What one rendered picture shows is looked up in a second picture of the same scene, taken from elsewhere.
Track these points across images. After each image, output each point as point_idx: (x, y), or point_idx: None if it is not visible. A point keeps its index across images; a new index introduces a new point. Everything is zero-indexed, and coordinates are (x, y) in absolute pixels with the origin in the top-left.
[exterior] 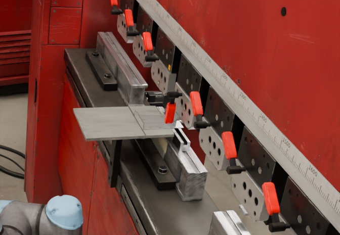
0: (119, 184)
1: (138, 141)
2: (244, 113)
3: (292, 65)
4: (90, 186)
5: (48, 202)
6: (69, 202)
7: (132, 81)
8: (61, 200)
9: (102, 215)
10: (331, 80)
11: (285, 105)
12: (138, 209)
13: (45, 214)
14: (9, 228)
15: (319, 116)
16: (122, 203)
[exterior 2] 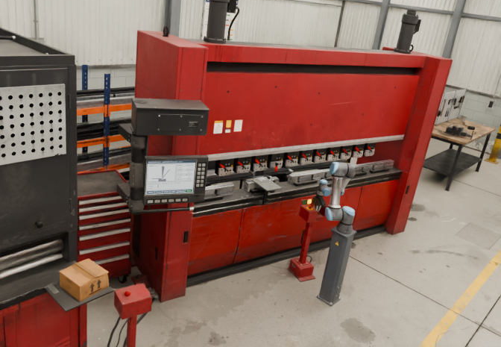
0: (267, 201)
1: (258, 189)
2: (302, 148)
3: (314, 131)
4: (238, 226)
5: (325, 182)
6: (323, 180)
7: (231, 185)
8: (323, 180)
9: (253, 222)
10: (323, 128)
11: (314, 139)
12: (282, 194)
13: (326, 184)
14: None
15: (322, 135)
16: (270, 204)
